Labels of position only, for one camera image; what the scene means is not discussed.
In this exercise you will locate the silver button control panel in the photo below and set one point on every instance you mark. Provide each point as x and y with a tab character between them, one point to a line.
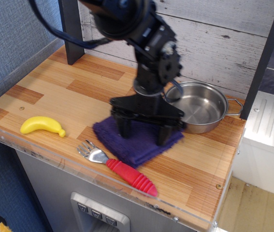
92	216

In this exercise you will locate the clear acrylic front guard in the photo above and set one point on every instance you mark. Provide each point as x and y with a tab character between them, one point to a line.
191	178

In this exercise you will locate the dark frame post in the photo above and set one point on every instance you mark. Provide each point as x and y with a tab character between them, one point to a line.
71	24
260	71

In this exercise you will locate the yellow toy banana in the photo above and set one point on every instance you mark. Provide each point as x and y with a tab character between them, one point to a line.
42	123

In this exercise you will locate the white ribbed side appliance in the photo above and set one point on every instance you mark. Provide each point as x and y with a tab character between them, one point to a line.
254	163

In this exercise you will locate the dark right frame post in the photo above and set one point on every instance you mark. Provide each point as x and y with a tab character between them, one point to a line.
260	71

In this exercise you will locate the red handled metal fork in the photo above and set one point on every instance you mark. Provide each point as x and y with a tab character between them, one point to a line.
132	176

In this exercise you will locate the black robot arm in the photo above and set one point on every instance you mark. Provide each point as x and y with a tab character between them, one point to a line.
154	43

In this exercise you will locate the purple cloth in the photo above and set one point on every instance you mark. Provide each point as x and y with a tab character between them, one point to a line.
140	147

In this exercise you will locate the stainless steel pot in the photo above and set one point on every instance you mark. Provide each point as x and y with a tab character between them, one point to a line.
204	105

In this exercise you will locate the dark left frame post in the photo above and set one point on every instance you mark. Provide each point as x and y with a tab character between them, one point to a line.
71	24

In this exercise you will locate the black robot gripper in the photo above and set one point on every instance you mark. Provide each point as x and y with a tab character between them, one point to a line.
148	107

